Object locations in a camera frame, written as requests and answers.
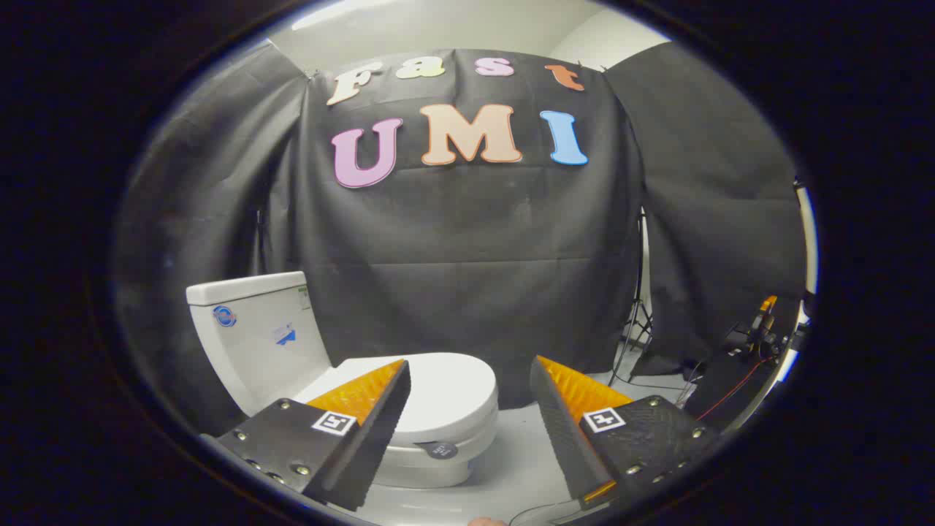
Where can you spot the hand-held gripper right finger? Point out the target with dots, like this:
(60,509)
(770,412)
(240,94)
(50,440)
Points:
(559,431)

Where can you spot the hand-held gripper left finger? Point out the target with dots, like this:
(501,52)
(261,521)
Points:
(380,438)

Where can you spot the black round pull tab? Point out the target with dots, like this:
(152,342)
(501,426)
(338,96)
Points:
(438,450)

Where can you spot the white toilet lid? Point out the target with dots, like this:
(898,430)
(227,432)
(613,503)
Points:
(453,394)

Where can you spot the white ceramic toilet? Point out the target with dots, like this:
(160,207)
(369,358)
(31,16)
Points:
(256,358)

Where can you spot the white toilet tank cover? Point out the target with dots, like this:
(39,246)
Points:
(245,287)

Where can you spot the black light stand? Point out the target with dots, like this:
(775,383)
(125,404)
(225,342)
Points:
(637,314)

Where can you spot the black backdrop cloth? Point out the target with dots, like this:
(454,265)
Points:
(716,219)
(467,248)

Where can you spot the orange and black device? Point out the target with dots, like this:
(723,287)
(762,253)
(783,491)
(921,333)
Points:
(763,329)

